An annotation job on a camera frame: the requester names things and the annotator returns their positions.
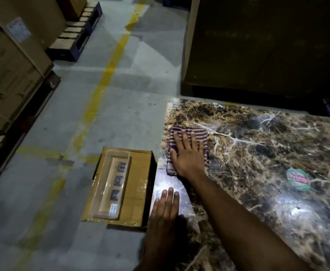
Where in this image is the person's right hand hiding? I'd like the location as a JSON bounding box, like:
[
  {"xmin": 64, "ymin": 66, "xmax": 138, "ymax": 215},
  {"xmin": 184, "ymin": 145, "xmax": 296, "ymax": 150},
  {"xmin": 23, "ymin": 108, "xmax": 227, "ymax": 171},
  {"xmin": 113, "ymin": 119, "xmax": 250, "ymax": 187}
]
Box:
[{"xmin": 169, "ymin": 129, "xmax": 206, "ymax": 181}]

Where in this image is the marble pattern table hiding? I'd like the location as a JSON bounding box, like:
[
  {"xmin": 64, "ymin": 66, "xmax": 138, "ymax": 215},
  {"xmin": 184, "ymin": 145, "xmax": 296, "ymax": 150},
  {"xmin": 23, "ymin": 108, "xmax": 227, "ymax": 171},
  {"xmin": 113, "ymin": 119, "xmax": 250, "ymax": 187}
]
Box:
[{"xmin": 147, "ymin": 97, "xmax": 330, "ymax": 271}]

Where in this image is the large dark cardboard box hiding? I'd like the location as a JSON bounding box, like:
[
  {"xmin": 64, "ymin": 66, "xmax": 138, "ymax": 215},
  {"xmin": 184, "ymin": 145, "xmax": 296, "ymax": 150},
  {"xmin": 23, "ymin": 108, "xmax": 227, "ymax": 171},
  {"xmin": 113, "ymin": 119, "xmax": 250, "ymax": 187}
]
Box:
[{"xmin": 182, "ymin": 0, "xmax": 330, "ymax": 109}]

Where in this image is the brown cardboard box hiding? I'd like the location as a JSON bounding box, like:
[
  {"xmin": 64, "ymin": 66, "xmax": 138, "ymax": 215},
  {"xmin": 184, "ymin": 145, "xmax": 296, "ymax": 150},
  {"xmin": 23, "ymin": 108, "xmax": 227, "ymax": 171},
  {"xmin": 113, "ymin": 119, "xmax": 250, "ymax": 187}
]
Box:
[{"xmin": 55, "ymin": 0, "xmax": 88, "ymax": 21}]

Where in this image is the large beige cardboard box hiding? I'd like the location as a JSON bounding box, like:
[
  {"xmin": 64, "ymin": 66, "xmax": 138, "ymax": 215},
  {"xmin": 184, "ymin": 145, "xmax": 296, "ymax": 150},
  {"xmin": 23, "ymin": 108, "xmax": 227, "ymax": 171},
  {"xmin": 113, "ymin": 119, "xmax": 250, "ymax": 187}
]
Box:
[
  {"xmin": 0, "ymin": 0, "xmax": 67, "ymax": 50},
  {"xmin": 0, "ymin": 2, "xmax": 54, "ymax": 133}
]

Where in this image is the person's left hand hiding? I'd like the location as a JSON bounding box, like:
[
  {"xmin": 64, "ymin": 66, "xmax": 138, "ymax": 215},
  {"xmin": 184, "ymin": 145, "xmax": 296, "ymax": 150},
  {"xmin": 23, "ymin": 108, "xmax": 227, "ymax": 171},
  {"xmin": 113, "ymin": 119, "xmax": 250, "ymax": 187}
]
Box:
[{"xmin": 145, "ymin": 187, "xmax": 184, "ymax": 246}]

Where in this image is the dark floor pallet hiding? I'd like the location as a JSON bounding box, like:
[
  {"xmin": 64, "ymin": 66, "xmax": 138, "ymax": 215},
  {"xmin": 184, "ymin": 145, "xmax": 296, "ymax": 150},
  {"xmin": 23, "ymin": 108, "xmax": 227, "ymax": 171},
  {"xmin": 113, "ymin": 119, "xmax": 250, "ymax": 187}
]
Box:
[{"xmin": 0, "ymin": 71, "xmax": 62, "ymax": 195}]

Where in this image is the person's right forearm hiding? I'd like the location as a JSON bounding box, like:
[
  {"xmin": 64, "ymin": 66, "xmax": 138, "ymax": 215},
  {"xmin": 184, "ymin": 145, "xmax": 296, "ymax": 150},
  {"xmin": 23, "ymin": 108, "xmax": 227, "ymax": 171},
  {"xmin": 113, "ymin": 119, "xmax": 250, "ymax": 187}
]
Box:
[{"xmin": 192, "ymin": 173, "xmax": 315, "ymax": 271}]

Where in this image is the clear plastic tray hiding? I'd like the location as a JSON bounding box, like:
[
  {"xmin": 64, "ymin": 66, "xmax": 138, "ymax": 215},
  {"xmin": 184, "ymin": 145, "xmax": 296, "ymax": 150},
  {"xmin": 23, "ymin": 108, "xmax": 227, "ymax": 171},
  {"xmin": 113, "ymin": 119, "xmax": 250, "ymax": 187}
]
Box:
[{"xmin": 90, "ymin": 150, "xmax": 132, "ymax": 221}]

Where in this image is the checked cloth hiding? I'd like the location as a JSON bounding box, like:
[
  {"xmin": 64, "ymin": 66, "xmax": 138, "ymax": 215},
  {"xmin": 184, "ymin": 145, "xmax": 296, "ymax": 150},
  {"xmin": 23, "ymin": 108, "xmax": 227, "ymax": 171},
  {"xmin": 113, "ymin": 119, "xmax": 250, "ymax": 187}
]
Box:
[{"xmin": 166, "ymin": 126, "xmax": 211, "ymax": 177}]

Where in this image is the blue pallet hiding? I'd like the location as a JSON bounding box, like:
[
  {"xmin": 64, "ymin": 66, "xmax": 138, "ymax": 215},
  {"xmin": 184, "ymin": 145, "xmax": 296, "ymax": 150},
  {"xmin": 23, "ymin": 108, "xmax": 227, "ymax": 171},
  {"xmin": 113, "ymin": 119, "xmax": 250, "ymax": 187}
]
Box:
[{"xmin": 46, "ymin": 1, "xmax": 103, "ymax": 62}]

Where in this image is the round green red sticker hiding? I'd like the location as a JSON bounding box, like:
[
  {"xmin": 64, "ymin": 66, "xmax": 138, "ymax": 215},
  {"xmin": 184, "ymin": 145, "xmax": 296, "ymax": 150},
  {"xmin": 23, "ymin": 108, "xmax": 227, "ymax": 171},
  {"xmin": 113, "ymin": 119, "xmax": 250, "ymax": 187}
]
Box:
[{"xmin": 286, "ymin": 167, "xmax": 311, "ymax": 192}]

